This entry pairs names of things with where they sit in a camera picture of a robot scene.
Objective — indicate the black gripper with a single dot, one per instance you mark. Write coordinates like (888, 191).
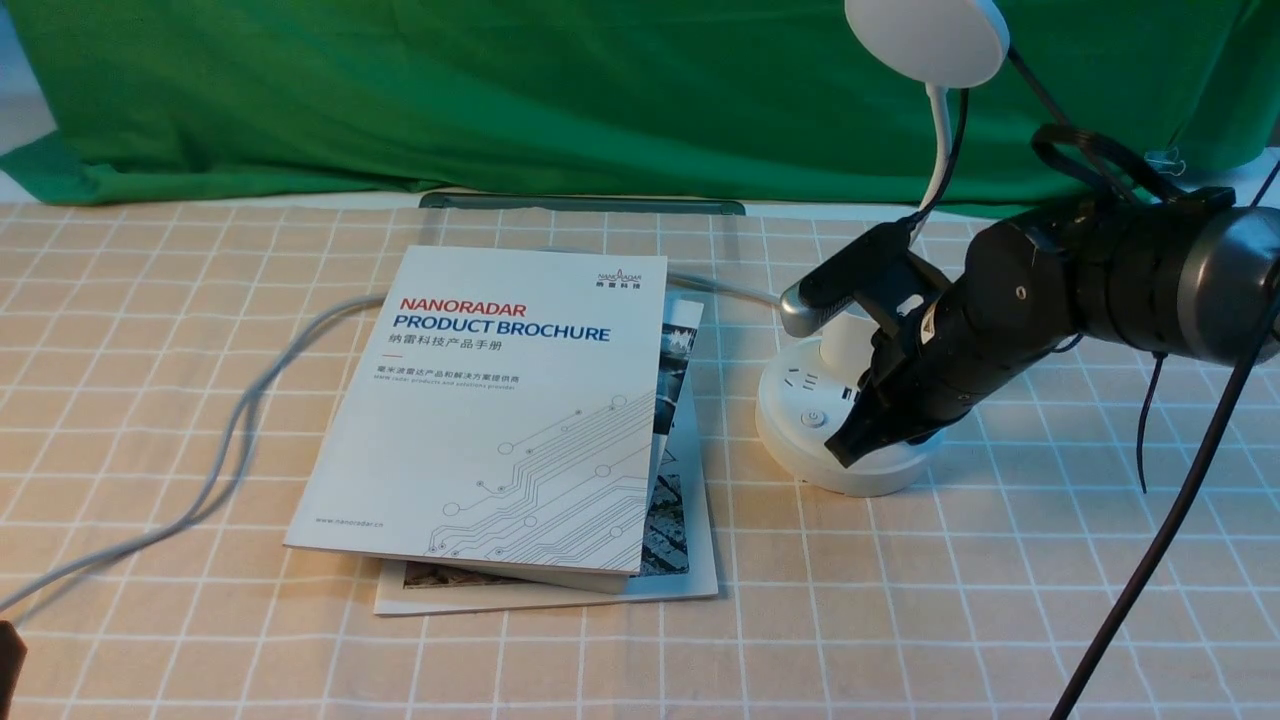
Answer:
(945, 349)

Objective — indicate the white desk lamp with sockets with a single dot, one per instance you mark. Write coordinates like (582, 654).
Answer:
(822, 410)

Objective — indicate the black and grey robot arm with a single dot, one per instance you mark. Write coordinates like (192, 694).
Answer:
(1188, 278)

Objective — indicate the lower photo-cover brochure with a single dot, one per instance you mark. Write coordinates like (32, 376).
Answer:
(677, 561)

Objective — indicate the white Nanoradar product brochure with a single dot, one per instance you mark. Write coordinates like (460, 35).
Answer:
(501, 416)

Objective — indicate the silver binder clip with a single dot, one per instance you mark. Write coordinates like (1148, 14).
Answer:
(1167, 162)

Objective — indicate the beige checkered tablecloth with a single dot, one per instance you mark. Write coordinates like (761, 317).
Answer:
(128, 334)

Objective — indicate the green backdrop cloth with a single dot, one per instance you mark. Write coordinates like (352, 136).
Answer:
(751, 100)

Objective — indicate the dark object at table corner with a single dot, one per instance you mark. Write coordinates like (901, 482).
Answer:
(13, 652)

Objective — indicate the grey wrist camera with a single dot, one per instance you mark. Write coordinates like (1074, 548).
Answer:
(876, 271)

